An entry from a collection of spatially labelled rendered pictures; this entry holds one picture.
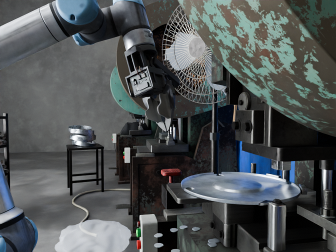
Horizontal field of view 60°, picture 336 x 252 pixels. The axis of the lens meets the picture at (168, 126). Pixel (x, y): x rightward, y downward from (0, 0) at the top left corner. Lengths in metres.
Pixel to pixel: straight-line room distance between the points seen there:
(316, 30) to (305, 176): 0.81
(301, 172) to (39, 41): 0.85
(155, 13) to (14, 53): 1.53
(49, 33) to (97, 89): 6.65
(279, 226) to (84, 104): 6.86
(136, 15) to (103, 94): 6.56
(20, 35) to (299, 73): 0.54
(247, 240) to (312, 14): 0.54
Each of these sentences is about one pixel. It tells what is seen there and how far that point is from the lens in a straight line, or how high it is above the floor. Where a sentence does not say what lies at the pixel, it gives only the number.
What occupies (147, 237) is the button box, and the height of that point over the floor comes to 0.58.
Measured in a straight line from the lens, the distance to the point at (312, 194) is 0.80.
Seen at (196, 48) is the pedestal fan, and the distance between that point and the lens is 1.53.
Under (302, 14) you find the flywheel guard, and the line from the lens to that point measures 0.27.
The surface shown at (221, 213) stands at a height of 0.72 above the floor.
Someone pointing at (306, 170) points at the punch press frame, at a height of 0.78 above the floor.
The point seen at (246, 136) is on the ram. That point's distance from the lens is 0.74.
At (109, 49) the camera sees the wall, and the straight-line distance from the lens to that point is 7.43.
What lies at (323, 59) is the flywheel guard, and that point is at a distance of 0.29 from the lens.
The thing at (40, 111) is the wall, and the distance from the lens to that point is 7.45.
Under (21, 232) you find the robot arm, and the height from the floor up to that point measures 0.66.
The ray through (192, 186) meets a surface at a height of 0.78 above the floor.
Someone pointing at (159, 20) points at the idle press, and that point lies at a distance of 2.12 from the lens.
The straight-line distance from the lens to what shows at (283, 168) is 0.80.
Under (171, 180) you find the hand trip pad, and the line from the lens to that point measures 1.06.
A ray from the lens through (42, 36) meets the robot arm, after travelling 0.68.
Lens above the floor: 0.97
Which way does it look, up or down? 3 degrees down
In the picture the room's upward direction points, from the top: straight up
